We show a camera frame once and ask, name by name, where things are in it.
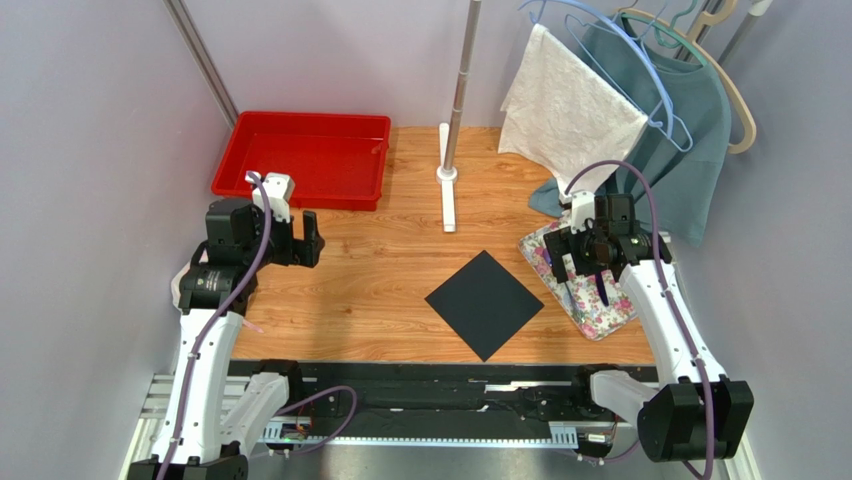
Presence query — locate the teal shirt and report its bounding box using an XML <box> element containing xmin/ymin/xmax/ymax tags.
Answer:
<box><xmin>529</xmin><ymin>14</ymin><xmax>733</xmax><ymax>248</ymax></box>

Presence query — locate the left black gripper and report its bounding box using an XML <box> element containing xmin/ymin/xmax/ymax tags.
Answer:
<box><xmin>242</xmin><ymin>201</ymin><xmax>324</xmax><ymax>270</ymax></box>

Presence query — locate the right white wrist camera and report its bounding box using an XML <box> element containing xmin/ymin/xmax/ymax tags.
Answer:
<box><xmin>559</xmin><ymin>190</ymin><xmax>595</xmax><ymax>233</ymax></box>

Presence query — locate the floral tray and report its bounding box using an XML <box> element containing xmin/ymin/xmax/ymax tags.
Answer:
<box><xmin>518</xmin><ymin>220</ymin><xmax>638</xmax><ymax>341</ymax></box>

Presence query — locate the red plastic bin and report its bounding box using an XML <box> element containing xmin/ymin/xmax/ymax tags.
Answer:
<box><xmin>211</xmin><ymin>111</ymin><xmax>391</xmax><ymax>211</ymax></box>

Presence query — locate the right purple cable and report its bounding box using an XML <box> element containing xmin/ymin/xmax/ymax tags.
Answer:
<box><xmin>564</xmin><ymin>159</ymin><xmax>717</xmax><ymax>480</ymax></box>

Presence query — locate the blue wire hanger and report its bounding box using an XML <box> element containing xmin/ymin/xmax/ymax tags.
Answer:
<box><xmin>559</xmin><ymin>1</ymin><xmax>695</xmax><ymax>153</ymax></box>

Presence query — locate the white mesh laundry bag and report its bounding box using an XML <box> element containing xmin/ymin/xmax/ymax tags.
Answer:
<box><xmin>170</xmin><ymin>262</ymin><xmax>190</xmax><ymax>315</ymax></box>

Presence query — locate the beige wooden hanger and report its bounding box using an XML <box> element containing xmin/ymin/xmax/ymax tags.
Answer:
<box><xmin>620</xmin><ymin>0</ymin><xmax>757</xmax><ymax>154</ymax></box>

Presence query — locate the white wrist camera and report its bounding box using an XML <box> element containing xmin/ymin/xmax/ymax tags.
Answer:
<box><xmin>559</xmin><ymin>190</ymin><xmax>595</xmax><ymax>233</ymax></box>
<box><xmin>246</xmin><ymin>171</ymin><xmax>295</xmax><ymax>223</ymax></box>

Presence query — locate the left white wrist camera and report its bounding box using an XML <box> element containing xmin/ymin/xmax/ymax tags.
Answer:
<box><xmin>246</xmin><ymin>171</ymin><xmax>295</xmax><ymax>223</ymax></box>

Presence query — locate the white towel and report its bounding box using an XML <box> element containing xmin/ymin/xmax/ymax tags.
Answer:
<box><xmin>498</xmin><ymin>25</ymin><xmax>648</xmax><ymax>192</ymax></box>

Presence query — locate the black paper napkin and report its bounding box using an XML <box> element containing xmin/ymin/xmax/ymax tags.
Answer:
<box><xmin>425</xmin><ymin>250</ymin><xmax>544</xmax><ymax>361</ymax></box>

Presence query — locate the teal hanger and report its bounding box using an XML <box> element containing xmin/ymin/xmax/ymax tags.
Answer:
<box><xmin>653</xmin><ymin>1</ymin><xmax>707</xmax><ymax>66</ymax></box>

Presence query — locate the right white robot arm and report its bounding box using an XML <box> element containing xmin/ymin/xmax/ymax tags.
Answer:
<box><xmin>544</xmin><ymin>191</ymin><xmax>754</xmax><ymax>464</ymax></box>

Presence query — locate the white stand with metal pole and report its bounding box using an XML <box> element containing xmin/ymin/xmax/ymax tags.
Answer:
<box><xmin>435</xmin><ymin>0</ymin><xmax>482</xmax><ymax>233</ymax></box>

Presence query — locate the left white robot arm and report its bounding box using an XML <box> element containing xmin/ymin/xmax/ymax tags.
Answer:
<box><xmin>127</xmin><ymin>198</ymin><xmax>325</xmax><ymax>479</ymax></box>

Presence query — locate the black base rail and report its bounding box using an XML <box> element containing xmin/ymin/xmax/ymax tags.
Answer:
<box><xmin>284</xmin><ymin>362</ymin><xmax>637</xmax><ymax>444</ymax></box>

